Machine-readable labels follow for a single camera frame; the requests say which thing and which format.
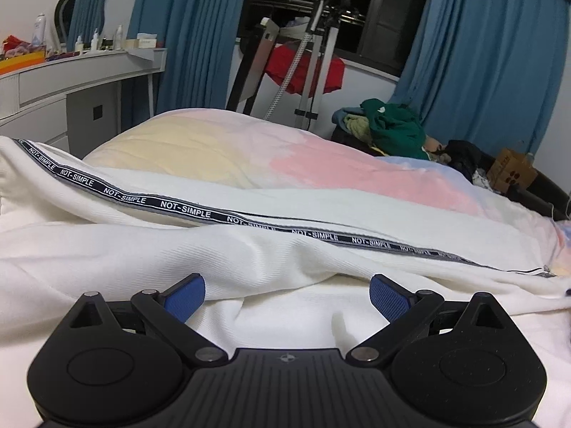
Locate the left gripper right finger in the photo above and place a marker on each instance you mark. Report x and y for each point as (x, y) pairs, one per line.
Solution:
(407, 313)

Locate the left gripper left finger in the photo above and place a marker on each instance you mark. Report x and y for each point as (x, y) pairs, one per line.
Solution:
(166, 315)

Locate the white sweatpants with black stripe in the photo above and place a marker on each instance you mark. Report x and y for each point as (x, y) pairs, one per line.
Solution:
(284, 268)

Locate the black garment pile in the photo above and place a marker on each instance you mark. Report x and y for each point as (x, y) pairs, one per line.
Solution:
(465, 157)

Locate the pastel multicolour bed blanket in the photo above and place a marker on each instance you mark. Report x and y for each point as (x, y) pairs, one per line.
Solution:
(229, 148)

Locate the brown cardboard box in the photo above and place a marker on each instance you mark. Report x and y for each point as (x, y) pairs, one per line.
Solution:
(511, 168)

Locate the green garment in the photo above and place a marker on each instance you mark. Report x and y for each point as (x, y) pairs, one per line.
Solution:
(395, 129)

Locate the white dressing table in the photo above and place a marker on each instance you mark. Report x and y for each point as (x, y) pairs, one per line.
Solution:
(74, 104)

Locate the right blue curtain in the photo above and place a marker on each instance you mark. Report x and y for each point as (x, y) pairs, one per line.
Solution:
(487, 71)

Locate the blue curtain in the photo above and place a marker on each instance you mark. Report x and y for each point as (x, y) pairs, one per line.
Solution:
(487, 71)
(199, 38)

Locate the white tissue box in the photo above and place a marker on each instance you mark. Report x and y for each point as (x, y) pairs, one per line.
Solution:
(146, 41)

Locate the red cloth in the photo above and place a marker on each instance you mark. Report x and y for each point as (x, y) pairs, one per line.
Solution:
(281, 59)

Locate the orange tray with items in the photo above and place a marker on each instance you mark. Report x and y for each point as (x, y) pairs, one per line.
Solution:
(17, 54)

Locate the left blue curtain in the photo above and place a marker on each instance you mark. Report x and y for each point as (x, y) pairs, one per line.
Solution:
(199, 38)

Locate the white spray bottle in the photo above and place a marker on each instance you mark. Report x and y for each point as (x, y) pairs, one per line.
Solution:
(38, 37)

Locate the dark window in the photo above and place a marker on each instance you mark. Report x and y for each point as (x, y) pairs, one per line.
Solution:
(375, 33)

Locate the wavy frame mirror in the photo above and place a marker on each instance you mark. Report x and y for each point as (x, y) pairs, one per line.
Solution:
(75, 19)

